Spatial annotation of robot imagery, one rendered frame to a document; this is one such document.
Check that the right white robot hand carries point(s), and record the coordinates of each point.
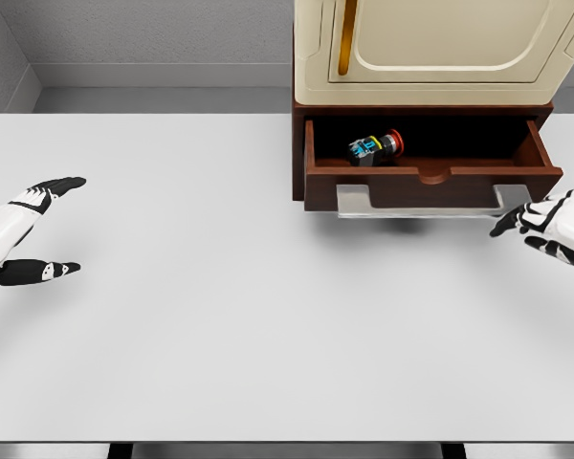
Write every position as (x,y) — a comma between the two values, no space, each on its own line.
(564,225)

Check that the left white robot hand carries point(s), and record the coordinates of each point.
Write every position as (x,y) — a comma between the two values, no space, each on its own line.
(9,215)

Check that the black switch with red button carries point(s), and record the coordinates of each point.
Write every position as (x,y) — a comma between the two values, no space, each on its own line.
(375,147)

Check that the cream and brown cabinet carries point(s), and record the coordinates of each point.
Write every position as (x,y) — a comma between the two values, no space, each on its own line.
(426,52)

